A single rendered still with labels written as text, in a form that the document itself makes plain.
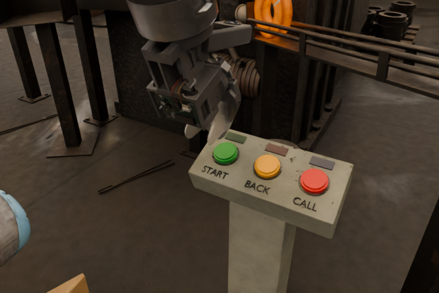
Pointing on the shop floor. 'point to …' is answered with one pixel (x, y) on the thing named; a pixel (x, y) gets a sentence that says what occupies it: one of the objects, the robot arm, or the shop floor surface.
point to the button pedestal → (268, 209)
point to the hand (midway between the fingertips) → (219, 128)
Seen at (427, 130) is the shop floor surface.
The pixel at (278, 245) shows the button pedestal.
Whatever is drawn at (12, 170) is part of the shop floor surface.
